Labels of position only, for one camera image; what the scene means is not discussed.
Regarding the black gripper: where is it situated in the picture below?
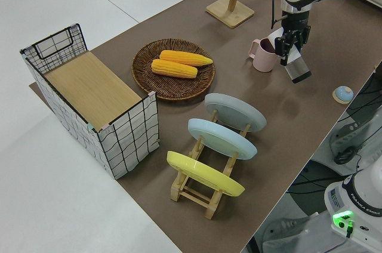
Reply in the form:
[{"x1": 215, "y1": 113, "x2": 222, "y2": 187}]
[{"x1": 274, "y1": 10, "x2": 312, "y2": 66}]

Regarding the pink mug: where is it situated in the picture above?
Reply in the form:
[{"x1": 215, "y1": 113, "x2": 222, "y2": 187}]
[{"x1": 249, "y1": 38, "x2": 279, "y2": 73}]

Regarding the brown table mat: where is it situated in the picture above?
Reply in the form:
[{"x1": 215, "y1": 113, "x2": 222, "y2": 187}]
[{"x1": 29, "y1": 0, "x2": 382, "y2": 253}]

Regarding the beige toaster oven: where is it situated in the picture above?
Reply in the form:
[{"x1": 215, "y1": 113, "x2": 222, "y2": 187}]
[{"x1": 358, "y1": 0, "x2": 382, "y2": 9}]

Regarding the grey plate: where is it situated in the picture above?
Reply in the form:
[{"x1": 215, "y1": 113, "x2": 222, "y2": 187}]
[{"x1": 204, "y1": 92, "x2": 267, "y2": 134}]

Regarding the yellow corn cob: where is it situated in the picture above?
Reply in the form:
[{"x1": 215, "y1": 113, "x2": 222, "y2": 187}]
[
  {"x1": 151, "y1": 58, "x2": 199, "y2": 79},
  {"x1": 159, "y1": 50, "x2": 214, "y2": 67}
]

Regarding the light blue plate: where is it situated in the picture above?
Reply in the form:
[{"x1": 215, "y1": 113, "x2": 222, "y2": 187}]
[{"x1": 187, "y1": 118, "x2": 258, "y2": 161}]

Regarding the brown wicker basket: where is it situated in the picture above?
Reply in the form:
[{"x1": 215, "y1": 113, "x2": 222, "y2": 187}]
[{"x1": 131, "y1": 38, "x2": 216, "y2": 101}]

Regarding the yellow plate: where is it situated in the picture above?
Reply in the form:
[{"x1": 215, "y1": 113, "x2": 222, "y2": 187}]
[{"x1": 166, "y1": 150, "x2": 246, "y2": 198}]

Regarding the wooden plate rack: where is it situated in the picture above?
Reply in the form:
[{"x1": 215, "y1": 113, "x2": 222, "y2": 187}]
[{"x1": 170, "y1": 109, "x2": 251, "y2": 220}]

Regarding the wooden basket lid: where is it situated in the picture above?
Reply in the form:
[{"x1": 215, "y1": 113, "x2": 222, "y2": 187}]
[{"x1": 44, "y1": 51, "x2": 142, "y2": 126}]

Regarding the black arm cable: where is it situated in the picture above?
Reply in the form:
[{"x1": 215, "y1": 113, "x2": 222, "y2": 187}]
[{"x1": 270, "y1": 0, "x2": 285, "y2": 30}]

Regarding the black floor cable bundle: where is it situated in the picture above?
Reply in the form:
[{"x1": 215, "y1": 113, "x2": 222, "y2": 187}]
[{"x1": 291, "y1": 79, "x2": 382, "y2": 197}]

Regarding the black wire storage basket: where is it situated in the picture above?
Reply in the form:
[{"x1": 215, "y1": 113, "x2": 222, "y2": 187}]
[{"x1": 20, "y1": 23, "x2": 161, "y2": 180}]

